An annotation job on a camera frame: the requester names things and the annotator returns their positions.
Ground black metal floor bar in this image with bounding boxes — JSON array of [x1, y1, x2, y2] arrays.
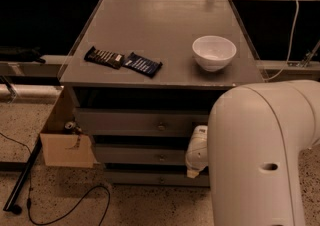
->
[[0, 139, 42, 215]]

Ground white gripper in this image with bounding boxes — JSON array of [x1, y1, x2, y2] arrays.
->
[[185, 125, 208, 179]]

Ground grey top drawer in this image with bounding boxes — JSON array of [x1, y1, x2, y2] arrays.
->
[[74, 108, 208, 137]]

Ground white hanging cable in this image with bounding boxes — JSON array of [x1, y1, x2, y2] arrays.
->
[[263, 0, 300, 83]]

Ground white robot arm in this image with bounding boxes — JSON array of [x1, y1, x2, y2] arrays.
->
[[185, 80, 320, 226]]

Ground white bowl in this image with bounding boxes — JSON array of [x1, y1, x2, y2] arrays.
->
[[192, 36, 237, 72]]

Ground brown snack bar wrapper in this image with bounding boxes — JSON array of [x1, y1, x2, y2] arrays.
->
[[84, 46, 124, 69]]

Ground blue snack bar wrapper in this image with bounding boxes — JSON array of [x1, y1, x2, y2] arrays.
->
[[123, 52, 162, 78]]

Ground black object on ledge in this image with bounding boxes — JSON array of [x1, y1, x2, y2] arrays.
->
[[0, 47, 46, 63]]

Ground grey bottom drawer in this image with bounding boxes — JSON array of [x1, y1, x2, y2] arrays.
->
[[106, 170, 209, 187]]

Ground black floor cable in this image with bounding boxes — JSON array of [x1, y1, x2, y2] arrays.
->
[[0, 131, 112, 226]]

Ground grey drawer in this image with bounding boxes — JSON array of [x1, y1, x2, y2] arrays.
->
[[106, 170, 209, 187], [93, 145, 185, 166], [74, 108, 208, 137]]

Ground cardboard box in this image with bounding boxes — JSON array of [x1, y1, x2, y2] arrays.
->
[[40, 90, 97, 168]]

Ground metal can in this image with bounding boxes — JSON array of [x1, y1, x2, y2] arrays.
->
[[64, 121, 76, 132]]

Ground grey drawer cabinet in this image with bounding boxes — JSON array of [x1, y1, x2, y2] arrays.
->
[[60, 0, 262, 176]]

